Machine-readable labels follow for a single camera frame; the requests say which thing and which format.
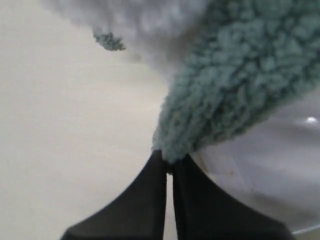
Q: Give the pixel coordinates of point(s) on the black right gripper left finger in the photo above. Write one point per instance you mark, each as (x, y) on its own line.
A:
(136, 214)

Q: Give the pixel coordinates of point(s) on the green knitted scarf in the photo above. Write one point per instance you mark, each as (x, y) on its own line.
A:
(249, 58)

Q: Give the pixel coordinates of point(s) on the white plush snowman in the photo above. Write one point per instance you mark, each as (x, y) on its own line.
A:
(158, 31)

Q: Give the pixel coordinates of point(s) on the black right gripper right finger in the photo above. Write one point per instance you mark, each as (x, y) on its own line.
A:
(203, 211)

